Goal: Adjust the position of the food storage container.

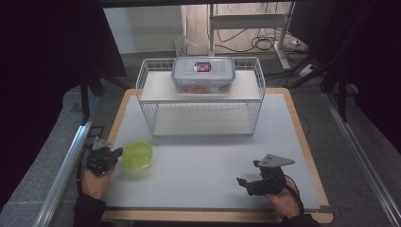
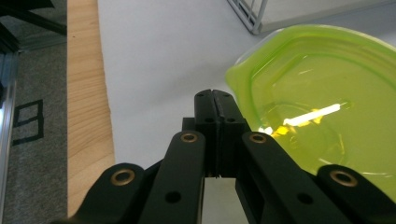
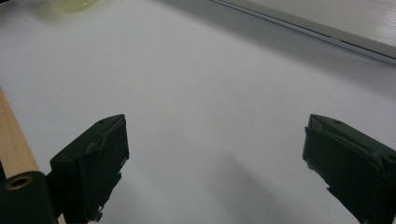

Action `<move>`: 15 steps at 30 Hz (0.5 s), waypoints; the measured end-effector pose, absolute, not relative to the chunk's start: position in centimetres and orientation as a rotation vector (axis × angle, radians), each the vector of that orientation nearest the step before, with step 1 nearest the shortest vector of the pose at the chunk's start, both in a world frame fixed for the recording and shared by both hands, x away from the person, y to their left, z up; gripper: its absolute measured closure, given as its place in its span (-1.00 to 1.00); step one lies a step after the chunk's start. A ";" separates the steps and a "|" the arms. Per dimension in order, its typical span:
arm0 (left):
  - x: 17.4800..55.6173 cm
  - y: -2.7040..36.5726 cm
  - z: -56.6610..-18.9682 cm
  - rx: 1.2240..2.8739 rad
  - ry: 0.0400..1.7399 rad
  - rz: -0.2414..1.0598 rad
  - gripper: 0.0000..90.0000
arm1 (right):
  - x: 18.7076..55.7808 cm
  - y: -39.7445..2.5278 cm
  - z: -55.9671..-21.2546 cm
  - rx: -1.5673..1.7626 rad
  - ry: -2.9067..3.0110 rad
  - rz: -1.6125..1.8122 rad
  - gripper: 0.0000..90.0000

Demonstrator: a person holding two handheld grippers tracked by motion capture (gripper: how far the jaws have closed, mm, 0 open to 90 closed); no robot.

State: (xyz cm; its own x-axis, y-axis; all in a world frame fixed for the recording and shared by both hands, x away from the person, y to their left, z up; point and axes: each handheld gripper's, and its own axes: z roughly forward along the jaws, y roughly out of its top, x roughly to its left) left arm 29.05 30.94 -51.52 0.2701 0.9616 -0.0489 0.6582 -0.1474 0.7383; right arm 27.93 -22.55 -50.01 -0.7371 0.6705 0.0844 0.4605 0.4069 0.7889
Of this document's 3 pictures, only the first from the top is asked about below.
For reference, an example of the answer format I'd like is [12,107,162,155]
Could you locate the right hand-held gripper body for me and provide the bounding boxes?
[245,153,296,197]

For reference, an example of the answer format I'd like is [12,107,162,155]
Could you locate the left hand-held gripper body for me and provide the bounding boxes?
[86,136,118,176]

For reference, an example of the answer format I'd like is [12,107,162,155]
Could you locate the green plastic bowl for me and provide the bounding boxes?
[121,140,155,171]

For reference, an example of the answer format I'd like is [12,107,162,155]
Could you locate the white wire shelf rack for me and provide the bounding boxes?
[135,56,267,138]

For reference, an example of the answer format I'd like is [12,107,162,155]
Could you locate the clear container with blue-rimmed lid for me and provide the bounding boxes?
[170,55,237,96]

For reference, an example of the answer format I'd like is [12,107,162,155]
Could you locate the person's left hand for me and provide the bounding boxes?
[80,165,116,201]

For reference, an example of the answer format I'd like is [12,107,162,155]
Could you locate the person's right hand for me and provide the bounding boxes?
[262,181,303,219]

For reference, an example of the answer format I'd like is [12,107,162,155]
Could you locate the white table mat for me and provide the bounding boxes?
[102,93,322,212]

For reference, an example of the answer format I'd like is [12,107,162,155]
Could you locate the black stand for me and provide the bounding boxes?
[78,70,107,126]
[320,67,353,123]

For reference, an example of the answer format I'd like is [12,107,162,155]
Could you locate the white power strip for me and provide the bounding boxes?
[297,63,315,79]

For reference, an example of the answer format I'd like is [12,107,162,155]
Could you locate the dark curtain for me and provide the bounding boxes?
[288,0,401,155]
[0,0,127,209]

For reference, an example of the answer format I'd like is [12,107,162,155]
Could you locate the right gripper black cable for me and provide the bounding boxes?
[283,174,305,216]

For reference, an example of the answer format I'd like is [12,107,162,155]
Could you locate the aluminium rail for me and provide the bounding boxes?
[323,92,401,227]
[32,121,96,227]

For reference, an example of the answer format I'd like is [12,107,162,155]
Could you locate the black floor cables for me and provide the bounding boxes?
[216,27,311,55]

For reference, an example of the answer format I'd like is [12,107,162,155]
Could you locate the white metal desk frame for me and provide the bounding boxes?
[207,2,296,72]

